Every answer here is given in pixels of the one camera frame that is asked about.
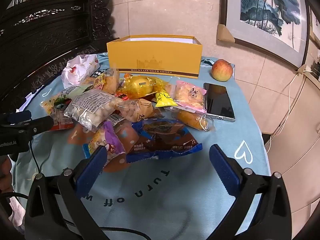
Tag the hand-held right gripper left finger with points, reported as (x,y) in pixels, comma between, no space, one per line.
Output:
(92,170)

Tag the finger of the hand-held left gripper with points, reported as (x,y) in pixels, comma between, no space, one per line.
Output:
(40,125)
(21,116)

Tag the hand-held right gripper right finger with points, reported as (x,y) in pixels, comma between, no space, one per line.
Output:
(225,170)

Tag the orange cake clear packet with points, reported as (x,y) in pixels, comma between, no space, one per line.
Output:
(190,118)

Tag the blue chocolate snack packet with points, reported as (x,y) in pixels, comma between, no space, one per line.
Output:
(162,135)

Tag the small bread packet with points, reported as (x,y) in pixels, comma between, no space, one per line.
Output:
(110,81)

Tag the yellow cardboard shoe box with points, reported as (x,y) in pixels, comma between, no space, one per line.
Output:
(155,55)

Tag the person's left hand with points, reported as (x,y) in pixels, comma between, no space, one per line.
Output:
(5,175)

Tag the red snack packet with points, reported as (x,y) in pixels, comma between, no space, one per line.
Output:
(61,120)

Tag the purple snack packet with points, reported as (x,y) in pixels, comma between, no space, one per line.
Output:
(110,140)

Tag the green yellow snack packet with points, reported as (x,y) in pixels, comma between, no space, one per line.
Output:
(62,93)

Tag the clear packet of white balls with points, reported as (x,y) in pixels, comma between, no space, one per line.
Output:
(90,107)

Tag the white red-print snack packet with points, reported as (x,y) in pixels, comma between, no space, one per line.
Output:
(77,70)

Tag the black smartphone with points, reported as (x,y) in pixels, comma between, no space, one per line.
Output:
(218,100)

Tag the tan bread packet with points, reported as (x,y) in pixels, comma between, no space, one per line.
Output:
(137,110)

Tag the cream cabinet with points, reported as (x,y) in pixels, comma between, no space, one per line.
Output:
(295,130)

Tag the pink cracker packet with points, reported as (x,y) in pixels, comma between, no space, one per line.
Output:
(190,95)

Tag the dark carved wooden furniture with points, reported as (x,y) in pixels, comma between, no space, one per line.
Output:
(37,30)

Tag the yellow stick snack packet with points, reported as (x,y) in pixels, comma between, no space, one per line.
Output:
(163,100)

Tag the yellow lemon cake packet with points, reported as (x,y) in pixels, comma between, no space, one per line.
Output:
(140,85)

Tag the red yellow apple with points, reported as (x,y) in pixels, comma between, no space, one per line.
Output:
(222,70)

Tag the cardboard corner protector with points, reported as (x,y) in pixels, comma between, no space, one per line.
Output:
(223,33)
(302,69)

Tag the large framed lotus painting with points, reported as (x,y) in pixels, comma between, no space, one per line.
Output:
(265,10)

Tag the small framed painting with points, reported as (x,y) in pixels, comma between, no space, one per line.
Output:
(315,27)

